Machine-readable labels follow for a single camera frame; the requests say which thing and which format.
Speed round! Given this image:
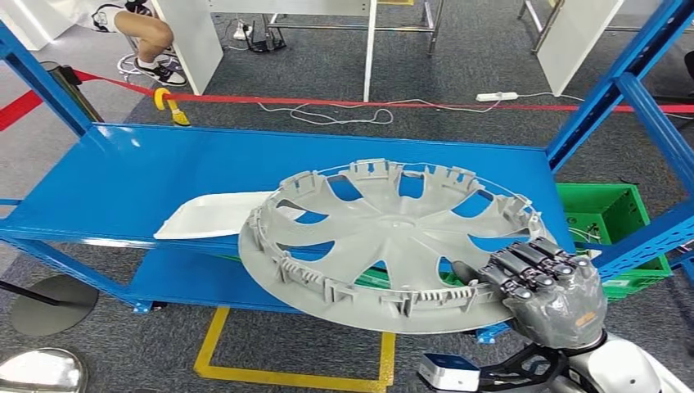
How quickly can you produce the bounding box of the white desk panel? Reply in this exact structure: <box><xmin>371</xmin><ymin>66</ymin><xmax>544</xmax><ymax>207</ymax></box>
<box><xmin>536</xmin><ymin>0</ymin><xmax>624</xmax><ymax>97</ymax></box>

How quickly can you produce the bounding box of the white plastic trim part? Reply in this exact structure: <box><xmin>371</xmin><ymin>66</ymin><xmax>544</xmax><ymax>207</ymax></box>
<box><xmin>153</xmin><ymin>191</ymin><xmax>275</xmax><ymax>241</ymax></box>

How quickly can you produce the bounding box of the white cabinet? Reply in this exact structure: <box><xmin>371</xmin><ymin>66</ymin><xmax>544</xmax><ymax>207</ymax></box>
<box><xmin>0</xmin><ymin>0</ymin><xmax>83</xmax><ymax>52</ymax></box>

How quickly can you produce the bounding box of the chrome belt stanchion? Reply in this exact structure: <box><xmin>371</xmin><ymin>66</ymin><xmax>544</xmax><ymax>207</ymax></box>
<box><xmin>0</xmin><ymin>347</ymin><xmax>89</xmax><ymax>393</ymax></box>
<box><xmin>38</xmin><ymin>61</ymin><xmax>104</xmax><ymax>124</ymax></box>

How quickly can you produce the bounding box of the yellow belt clip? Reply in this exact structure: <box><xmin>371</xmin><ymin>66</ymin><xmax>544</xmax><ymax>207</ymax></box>
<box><xmin>153</xmin><ymin>88</ymin><xmax>192</xmax><ymax>128</ymax></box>

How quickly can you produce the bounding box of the blue metal shelf rack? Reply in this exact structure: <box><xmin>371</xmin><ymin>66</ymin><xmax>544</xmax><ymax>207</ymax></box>
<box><xmin>0</xmin><ymin>0</ymin><xmax>694</xmax><ymax>346</ymax></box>

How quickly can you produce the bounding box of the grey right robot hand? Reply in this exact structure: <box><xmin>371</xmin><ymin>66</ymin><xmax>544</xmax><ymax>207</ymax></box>
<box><xmin>453</xmin><ymin>237</ymin><xmax>608</xmax><ymax>348</ymax></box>

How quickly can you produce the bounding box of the black stanchion with round base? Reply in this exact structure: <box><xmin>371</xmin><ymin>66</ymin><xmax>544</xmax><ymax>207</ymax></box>
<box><xmin>0</xmin><ymin>274</ymin><xmax>101</xmax><ymax>337</ymax></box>

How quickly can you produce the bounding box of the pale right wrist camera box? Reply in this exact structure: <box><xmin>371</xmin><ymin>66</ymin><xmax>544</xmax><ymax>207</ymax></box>
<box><xmin>417</xmin><ymin>352</ymin><xmax>482</xmax><ymax>393</ymax></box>

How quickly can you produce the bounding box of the white floor cable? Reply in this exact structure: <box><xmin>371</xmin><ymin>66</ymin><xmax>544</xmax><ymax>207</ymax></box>
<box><xmin>257</xmin><ymin>91</ymin><xmax>694</xmax><ymax>127</ymax></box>

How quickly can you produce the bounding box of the white cable bundle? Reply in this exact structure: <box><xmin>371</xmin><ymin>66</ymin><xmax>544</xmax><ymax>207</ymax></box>
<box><xmin>569</xmin><ymin>226</ymin><xmax>600</xmax><ymax>245</ymax></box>

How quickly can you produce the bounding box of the white desk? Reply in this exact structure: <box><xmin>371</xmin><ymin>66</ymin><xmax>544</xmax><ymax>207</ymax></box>
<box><xmin>151</xmin><ymin>0</ymin><xmax>378</xmax><ymax>103</ymax></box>

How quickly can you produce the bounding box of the green plastic folding crate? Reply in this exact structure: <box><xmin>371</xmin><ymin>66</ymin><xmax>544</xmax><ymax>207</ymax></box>
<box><xmin>354</xmin><ymin>259</ymin><xmax>462</xmax><ymax>288</ymax></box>

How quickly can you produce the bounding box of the short red barrier belt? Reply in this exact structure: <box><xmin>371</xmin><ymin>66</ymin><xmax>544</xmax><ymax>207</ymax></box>
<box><xmin>73</xmin><ymin>69</ymin><xmax>158</xmax><ymax>99</ymax></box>

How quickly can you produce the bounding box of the grey plastic wheel hubcap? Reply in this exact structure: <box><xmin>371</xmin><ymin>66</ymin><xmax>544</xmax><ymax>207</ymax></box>
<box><xmin>237</xmin><ymin>158</ymin><xmax>557</xmax><ymax>335</ymax></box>

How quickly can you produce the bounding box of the black device with cables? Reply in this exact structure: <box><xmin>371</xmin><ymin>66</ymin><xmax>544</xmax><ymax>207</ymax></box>
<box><xmin>246</xmin><ymin>21</ymin><xmax>287</xmax><ymax>54</ymax></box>

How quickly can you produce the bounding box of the open green plastic crate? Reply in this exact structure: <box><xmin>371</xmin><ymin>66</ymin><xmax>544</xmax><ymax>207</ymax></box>
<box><xmin>555</xmin><ymin>183</ymin><xmax>672</xmax><ymax>303</ymax></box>

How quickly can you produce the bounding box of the thin red barrier belt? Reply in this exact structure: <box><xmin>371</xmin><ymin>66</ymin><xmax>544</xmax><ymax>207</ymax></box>
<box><xmin>168</xmin><ymin>93</ymin><xmax>694</xmax><ymax>115</ymax></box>

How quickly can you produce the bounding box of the steel tube table frame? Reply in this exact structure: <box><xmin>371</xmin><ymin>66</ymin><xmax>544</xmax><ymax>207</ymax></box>
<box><xmin>265</xmin><ymin>0</ymin><xmax>451</xmax><ymax>56</ymax></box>

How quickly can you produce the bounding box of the wide red barrier belt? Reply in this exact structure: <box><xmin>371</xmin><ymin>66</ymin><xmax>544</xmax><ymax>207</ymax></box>
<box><xmin>0</xmin><ymin>89</ymin><xmax>44</xmax><ymax>133</ymax></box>

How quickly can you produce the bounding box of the seated person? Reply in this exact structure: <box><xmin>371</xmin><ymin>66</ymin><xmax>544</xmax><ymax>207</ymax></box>
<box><xmin>89</xmin><ymin>0</ymin><xmax>188</xmax><ymax>88</ymax></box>

